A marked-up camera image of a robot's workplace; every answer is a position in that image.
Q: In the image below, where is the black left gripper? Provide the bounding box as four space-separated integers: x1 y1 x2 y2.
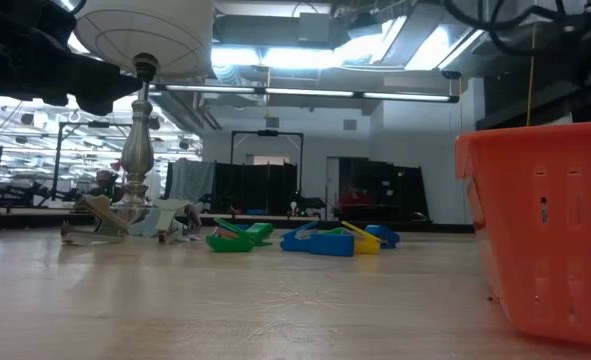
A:
0 0 144 116

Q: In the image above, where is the yellow mini stapler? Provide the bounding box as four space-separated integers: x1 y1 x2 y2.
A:
340 220 382 256

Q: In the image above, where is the orange plastic basket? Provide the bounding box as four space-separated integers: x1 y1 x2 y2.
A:
453 119 591 350

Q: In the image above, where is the purple staple remover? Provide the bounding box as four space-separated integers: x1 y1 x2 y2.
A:
183 201 204 243

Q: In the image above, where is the silver lamp with white shade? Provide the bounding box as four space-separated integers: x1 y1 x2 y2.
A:
73 0 215 225

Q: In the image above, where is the person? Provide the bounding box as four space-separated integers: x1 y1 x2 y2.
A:
94 168 122 201

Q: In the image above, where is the grey cloth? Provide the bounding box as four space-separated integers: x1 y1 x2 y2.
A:
167 158 216 204

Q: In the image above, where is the black partition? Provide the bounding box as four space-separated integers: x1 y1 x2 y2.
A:
212 160 299 216

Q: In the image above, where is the long hanging light bar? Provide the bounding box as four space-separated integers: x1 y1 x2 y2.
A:
147 82 461 105

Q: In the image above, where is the black cabinet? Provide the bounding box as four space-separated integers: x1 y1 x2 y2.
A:
338 156 430 222

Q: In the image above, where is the black camera rig frame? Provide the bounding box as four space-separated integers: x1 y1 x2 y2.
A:
229 129 305 201
50 119 126 202

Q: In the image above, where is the black aluminium table frame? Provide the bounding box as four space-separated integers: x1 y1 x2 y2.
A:
0 208 476 234

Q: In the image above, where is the yellow power cable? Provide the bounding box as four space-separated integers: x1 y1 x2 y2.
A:
525 24 536 127

